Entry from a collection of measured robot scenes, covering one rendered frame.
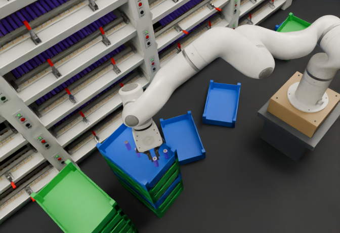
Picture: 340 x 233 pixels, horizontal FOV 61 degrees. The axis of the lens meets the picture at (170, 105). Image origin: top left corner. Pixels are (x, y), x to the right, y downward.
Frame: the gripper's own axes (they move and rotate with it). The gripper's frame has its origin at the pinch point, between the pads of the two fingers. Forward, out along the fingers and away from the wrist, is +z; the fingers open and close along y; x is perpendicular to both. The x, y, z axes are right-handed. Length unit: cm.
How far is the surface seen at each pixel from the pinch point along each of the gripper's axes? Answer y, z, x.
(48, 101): -38, -21, 41
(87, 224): -33.8, 15.5, -6.3
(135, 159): -7.9, 7.2, 11.5
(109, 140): -16.4, -0.9, 21.6
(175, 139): 17, 33, 51
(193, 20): 49, -29, 69
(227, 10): 78, -24, 84
